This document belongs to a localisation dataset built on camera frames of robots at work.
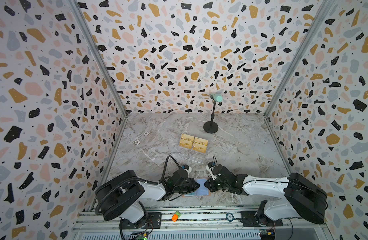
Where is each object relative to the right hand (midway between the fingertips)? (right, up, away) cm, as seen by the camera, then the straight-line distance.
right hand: (204, 183), depth 83 cm
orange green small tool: (-15, -13, -10) cm, 22 cm away
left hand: (0, 0, -1) cm, 2 cm away
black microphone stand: (+8, +32, +30) cm, 44 cm away
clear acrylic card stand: (-7, +13, +14) cm, 20 cm away
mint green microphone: (+8, +47, 0) cm, 48 cm away
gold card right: (-2, +18, +11) cm, 22 cm away
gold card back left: (-10, +25, +12) cm, 29 cm away
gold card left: (-11, +21, +12) cm, 26 cm away
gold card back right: (-1, +23, +11) cm, 25 cm away
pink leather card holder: (-1, -4, 0) cm, 5 cm away
